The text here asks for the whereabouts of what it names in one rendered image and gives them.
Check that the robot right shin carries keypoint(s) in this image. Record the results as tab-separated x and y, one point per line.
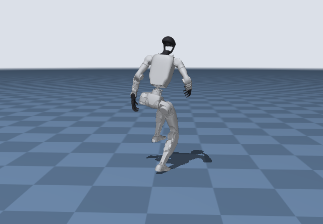
169	148

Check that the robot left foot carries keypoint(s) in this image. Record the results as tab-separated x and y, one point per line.
156	139

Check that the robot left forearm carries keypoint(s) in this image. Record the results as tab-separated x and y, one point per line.
135	86

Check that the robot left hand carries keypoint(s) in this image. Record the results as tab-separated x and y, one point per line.
133	101

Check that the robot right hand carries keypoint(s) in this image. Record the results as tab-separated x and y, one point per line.
189	92

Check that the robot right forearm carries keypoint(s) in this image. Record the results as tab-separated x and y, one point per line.
188	86

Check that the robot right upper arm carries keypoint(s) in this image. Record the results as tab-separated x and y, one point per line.
181	68

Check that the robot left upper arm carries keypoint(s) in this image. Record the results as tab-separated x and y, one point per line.
147	62

